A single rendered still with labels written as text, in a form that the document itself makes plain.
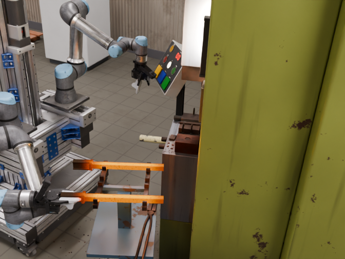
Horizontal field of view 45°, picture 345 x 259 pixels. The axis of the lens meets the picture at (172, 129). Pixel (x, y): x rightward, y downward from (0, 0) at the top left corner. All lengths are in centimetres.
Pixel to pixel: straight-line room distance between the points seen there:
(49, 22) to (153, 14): 134
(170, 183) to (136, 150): 162
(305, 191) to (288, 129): 26
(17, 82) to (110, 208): 101
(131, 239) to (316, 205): 85
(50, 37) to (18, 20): 307
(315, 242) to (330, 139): 52
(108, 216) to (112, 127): 214
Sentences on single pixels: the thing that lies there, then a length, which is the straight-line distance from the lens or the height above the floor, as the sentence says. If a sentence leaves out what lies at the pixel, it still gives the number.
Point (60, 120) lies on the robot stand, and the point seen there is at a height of 72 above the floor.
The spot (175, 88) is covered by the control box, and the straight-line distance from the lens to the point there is 266.
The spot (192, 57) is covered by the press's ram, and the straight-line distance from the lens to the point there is 201.
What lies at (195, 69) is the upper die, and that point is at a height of 133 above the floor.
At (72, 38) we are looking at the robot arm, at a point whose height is 122.
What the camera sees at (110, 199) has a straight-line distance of 185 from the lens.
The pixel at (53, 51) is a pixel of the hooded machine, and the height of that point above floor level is 19.
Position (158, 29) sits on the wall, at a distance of 579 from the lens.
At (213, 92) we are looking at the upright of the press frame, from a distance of 167.
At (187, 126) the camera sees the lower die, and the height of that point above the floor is 99.
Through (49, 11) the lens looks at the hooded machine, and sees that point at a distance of 556.
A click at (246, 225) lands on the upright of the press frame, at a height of 75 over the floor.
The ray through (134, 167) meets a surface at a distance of 203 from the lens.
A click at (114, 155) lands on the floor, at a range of 379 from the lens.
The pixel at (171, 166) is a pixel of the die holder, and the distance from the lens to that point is 220.
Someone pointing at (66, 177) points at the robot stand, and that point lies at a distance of 323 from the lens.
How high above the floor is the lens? 212
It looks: 30 degrees down
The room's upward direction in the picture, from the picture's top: 3 degrees clockwise
